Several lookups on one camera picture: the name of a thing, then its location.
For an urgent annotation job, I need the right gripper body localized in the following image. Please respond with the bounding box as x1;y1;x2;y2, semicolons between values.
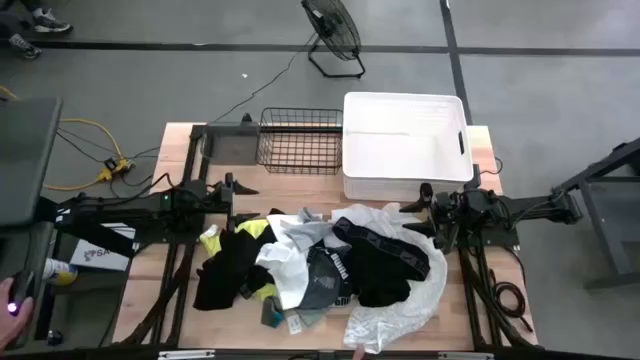
420;182;475;254

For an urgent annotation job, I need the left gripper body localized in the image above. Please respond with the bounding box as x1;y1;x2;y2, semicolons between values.
205;172;236;234

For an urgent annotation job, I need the yellow cloth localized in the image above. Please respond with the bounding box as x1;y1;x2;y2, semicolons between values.
198;218;281;302

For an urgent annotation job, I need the black Puma underwear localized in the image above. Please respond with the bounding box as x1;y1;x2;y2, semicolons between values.
332;216;432;309

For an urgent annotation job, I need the light grey cloth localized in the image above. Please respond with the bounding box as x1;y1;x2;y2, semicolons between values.
279;207;339;253

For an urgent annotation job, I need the black wire basket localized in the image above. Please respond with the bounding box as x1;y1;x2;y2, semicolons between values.
255;107;345;176

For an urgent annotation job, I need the large white patterned shirt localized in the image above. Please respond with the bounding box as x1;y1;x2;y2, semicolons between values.
329;202;449;355

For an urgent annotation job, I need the dark grey Puma underwear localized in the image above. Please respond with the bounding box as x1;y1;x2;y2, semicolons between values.
298;241;354;311

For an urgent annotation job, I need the white perforated plastic bin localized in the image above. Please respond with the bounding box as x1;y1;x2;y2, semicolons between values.
342;91;475;202

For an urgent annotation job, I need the small grey teal cloth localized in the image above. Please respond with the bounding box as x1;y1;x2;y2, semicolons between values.
259;295;286;330

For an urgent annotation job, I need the yellow power strip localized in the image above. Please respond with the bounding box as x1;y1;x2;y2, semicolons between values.
97;157;136;184

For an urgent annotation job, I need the black desk strut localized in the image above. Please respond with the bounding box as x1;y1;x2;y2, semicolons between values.
34;197;136;259

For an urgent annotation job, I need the white printed cardboard box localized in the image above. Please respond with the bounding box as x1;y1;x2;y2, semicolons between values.
68;222;137;273

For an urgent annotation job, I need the black metal table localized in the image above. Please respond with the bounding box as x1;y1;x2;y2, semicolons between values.
552;135;640;291

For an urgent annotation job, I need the white yellow spray can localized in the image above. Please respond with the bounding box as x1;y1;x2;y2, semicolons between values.
42;257;80;287

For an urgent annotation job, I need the black floor fan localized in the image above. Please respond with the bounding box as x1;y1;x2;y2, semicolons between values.
300;0;367;80

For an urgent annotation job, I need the dark grey monitor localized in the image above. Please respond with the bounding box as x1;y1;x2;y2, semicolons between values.
0;96;64;229

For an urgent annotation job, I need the grey desk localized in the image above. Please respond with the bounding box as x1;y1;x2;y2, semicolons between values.
0;221;56;351

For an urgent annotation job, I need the black computer mouse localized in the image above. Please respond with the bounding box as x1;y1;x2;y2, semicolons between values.
7;268;36;319

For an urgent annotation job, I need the person's foot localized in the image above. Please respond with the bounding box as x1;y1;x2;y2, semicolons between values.
7;32;44;60
32;7;75;35

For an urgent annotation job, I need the person's hand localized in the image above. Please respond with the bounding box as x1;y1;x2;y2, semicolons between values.
0;277;37;351

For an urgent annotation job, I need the black aluminium support frame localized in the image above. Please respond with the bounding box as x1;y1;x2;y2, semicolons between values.
457;164;539;349
114;123;211;347

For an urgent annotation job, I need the black fan power cable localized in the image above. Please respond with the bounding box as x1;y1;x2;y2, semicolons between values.
213;32;319;124

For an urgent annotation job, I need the black coiled cable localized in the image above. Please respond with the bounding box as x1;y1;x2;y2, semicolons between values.
487;269;534;334

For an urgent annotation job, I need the silver bracket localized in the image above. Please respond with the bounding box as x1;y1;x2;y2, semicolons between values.
438;351;495;360
158;349;216;360

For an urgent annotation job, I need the yellow extension cable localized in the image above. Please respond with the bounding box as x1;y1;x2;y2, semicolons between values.
0;84;124;192

